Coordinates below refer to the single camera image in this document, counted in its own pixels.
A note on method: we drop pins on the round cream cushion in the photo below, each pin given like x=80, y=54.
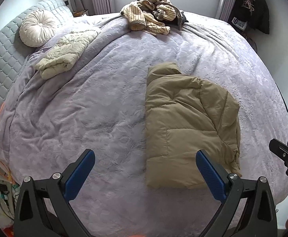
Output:
x=37, y=28

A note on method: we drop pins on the cream folded jacket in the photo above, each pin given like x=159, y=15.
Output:
x=65, y=53

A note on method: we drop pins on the black hanging coat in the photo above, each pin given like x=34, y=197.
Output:
x=252, y=13

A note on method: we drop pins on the black garment on bed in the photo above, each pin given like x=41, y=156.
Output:
x=179, y=20

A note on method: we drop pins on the lavender bed quilt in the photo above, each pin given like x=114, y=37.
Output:
x=100, y=104

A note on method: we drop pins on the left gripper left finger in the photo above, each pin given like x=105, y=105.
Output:
x=76, y=174

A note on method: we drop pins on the grey quilted headboard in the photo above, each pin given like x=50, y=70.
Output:
x=13, y=52

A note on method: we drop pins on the power strip with plugs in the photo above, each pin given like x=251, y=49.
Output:
x=9, y=194

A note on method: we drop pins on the tan puffer jacket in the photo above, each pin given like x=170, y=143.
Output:
x=185, y=114

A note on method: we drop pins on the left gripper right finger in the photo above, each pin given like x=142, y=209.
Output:
x=214, y=175

